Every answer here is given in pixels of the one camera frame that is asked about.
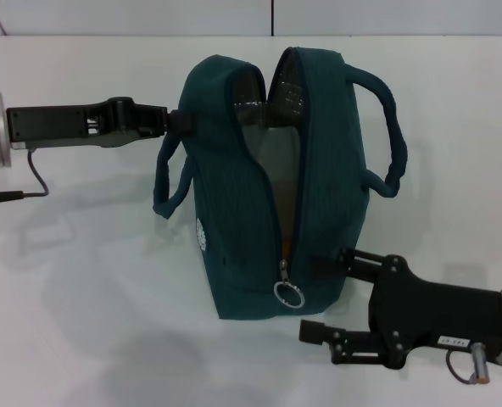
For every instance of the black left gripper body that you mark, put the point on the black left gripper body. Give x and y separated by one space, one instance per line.
64 123

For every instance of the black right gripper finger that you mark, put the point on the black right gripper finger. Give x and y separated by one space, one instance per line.
327 332
344 265

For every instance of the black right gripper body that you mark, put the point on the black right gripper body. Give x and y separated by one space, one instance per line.
429 313

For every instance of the dark teal insulated lunch bag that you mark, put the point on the dark teal insulated lunch bag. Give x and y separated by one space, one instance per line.
319 191

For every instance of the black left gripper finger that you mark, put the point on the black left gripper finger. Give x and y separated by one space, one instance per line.
181 122

